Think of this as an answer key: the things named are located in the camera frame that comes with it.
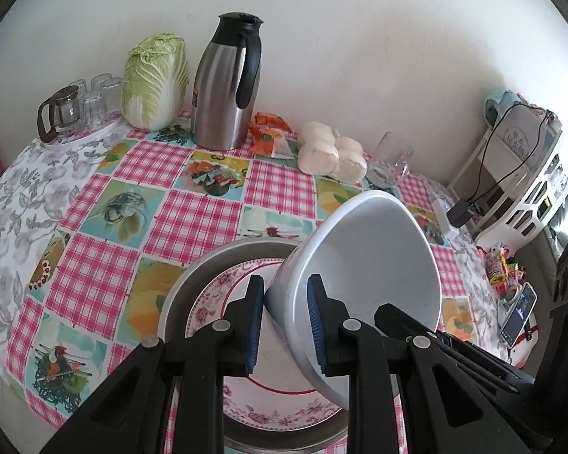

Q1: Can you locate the white round tray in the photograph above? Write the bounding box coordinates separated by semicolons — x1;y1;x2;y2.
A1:
40;112;126;152

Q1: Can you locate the white bowl with pink flower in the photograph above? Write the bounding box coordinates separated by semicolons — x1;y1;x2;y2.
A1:
264;190;443;412

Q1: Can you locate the bag of steamed buns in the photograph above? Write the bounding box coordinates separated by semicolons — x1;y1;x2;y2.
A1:
297;121;367;183

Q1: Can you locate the black charger adapter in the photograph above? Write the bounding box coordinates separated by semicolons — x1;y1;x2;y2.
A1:
447;200;479;228

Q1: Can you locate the floral rimmed white plate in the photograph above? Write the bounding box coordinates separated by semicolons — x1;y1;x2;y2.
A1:
184;258;348;429

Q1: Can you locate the red rimmed floral bowl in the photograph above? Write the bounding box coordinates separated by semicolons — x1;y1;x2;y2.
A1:
216;265;334;395

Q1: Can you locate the orange snack packet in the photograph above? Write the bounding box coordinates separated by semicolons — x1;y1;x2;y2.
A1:
248;112;296;159

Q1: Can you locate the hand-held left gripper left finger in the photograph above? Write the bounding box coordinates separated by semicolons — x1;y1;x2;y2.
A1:
40;274;266;454

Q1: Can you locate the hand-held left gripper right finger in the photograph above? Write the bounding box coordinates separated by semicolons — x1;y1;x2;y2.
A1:
307;275;521;454

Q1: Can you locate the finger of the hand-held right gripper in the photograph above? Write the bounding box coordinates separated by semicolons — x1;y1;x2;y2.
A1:
431;330;537;405

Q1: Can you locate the black charger cable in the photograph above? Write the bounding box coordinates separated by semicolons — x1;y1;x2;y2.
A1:
468;101;526;206
473;111;562;209

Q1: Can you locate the smartphone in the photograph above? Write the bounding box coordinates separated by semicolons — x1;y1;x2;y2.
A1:
499;282;538;347

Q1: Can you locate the napa cabbage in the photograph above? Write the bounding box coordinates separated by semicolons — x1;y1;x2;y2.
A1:
122;33;190;129

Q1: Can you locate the stainless steel plate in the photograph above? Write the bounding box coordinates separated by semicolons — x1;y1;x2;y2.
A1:
158;239;356;450

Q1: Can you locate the pink checked fruit tablecloth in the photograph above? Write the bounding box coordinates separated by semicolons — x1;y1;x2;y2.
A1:
5;111;484;454

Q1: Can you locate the glass teapot with dark handle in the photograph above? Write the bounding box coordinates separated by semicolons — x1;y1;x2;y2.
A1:
38;85;83;143

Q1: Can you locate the teal cloth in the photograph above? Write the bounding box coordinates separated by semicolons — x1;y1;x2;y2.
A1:
484;89;526;124

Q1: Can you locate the clear glass mug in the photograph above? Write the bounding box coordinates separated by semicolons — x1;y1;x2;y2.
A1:
367;132;415;187

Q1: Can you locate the stainless steel thermos jug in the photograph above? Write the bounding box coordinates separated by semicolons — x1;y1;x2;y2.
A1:
190;12;264;151

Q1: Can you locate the white plastic shelf rack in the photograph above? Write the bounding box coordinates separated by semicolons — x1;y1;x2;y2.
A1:
447;104;568;247

